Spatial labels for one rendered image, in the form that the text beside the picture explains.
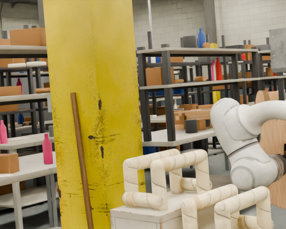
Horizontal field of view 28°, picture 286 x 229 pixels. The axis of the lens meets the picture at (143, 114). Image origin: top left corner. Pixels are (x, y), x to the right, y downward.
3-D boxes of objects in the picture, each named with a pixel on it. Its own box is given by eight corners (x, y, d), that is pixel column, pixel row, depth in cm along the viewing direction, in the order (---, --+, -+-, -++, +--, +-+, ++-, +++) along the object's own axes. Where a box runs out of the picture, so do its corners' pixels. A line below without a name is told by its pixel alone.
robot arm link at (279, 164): (278, 186, 172) (286, 183, 177) (278, 156, 172) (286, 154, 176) (250, 183, 178) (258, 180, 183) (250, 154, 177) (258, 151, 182)
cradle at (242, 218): (233, 225, 137) (232, 212, 136) (277, 230, 129) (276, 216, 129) (226, 228, 134) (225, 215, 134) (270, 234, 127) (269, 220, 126)
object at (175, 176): (175, 190, 146) (172, 154, 145) (185, 191, 144) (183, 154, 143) (168, 192, 143) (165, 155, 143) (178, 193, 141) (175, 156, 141)
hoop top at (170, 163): (199, 161, 140) (199, 148, 140) (210, 161, 138) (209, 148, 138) (147, 175, 125) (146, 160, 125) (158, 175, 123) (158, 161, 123)
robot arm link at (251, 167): (286, 178, 170) (266, 139, 174) (263, 186, 158) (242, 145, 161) (258, 192, 176) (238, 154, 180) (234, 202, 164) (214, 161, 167)
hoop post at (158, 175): (159, 206, 128) (156, 165, 127) (170, 208, 126) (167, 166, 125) (150, 210, 125) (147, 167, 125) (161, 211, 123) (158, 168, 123)
